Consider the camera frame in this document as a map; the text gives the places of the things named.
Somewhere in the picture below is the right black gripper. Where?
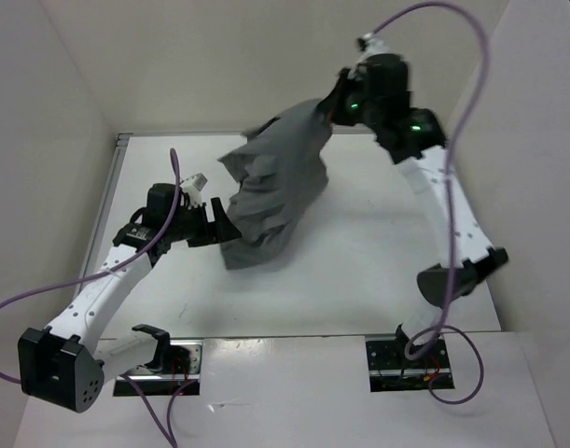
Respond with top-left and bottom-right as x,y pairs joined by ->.
319,66 -> 382,130

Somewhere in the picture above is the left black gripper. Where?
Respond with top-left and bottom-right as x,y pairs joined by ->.
166,197 -> 241,247

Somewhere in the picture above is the grey pleated skirt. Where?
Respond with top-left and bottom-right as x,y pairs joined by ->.
218,99 -> 332,271

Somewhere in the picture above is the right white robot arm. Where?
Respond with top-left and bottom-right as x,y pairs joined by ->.
321,52 -> 508,367

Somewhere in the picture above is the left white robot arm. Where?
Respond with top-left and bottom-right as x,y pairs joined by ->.
18,174 -> 242,413

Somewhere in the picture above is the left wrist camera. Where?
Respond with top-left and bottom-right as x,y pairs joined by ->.
180,173 -> 208,195

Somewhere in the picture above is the aluminium table edge rail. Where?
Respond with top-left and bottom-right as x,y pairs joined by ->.
79,133 -> 132,277

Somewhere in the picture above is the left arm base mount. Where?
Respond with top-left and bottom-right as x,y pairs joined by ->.
126,339 -> 204,398

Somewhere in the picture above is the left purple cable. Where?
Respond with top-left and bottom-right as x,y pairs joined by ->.
0,147 -> 181,448

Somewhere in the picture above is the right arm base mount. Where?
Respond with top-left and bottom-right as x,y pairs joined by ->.
365,335 -> 454,393

